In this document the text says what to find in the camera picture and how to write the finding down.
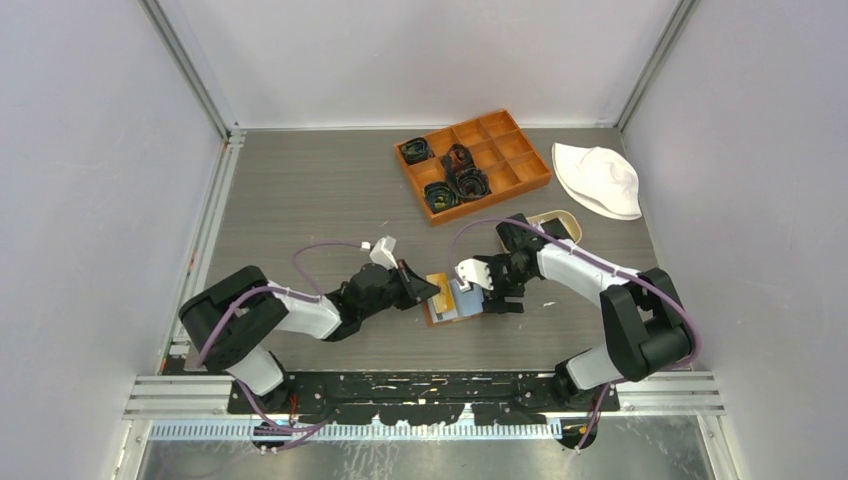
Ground rolled dark belt centre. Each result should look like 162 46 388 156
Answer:
440 143 491 202

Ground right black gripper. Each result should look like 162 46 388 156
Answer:
478 255 534 314

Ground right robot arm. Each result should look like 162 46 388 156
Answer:
462 214 700 411

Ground brown leather card holder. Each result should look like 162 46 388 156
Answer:
425 279 484 327

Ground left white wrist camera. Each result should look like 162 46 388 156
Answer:
360 236 398 270

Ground white bucket hat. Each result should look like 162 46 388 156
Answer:
551 143 642 221

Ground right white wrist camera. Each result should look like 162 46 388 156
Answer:
454 258 493 292

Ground rolled dark belt bottom-left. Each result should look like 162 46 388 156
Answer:
422 181 461 214

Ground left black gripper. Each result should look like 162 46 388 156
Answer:
360 258 439 320

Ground orange gold credit card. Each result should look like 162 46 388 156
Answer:
426 272 455 315

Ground beige oval card tray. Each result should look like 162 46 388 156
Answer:
527 210 583 244

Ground aluminium frame rail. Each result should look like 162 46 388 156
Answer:
124 371 725 423

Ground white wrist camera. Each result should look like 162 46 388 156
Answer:
360 236 398 270
454 258 493 292

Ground orange wooden divider tray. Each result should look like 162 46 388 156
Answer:
393 109 552 226

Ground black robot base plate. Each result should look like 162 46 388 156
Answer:
227 371 620 448

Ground rolled dark belt top-left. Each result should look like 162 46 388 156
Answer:
399 137 434 165

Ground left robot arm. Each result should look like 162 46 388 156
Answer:
178 261 439 413

